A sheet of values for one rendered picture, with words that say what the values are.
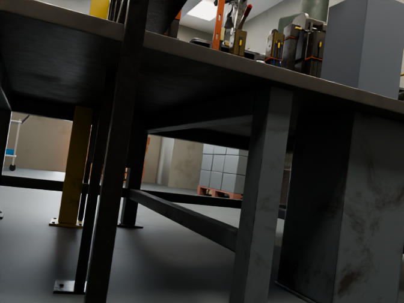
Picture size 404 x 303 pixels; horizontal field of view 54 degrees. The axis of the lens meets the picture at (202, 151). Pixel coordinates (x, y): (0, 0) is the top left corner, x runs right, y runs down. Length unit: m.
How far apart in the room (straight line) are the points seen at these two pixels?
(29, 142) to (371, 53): 7.12
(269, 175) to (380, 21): 0.75
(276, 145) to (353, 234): 0.44
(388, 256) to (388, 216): 0.14
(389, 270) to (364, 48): 0.77
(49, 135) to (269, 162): 7.14
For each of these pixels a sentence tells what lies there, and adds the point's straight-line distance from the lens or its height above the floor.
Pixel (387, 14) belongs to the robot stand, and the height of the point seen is 1.04.
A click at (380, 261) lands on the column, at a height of 0.17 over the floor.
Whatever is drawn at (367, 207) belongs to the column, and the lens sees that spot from 1.42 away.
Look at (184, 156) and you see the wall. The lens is 7.74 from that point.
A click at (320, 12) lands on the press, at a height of 2.45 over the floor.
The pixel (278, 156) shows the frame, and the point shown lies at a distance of 1.12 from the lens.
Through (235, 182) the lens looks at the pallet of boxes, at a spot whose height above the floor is 0.30.
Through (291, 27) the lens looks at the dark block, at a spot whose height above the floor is 1.10.
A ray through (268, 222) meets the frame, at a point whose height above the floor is 0.28.
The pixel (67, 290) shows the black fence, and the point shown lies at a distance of 1.25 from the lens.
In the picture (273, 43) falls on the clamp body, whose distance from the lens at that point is 1.89.
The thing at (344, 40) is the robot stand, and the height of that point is 0.94.
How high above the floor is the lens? 0.40
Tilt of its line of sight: 3 degrees up
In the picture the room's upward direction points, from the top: 8 degrees clockwise
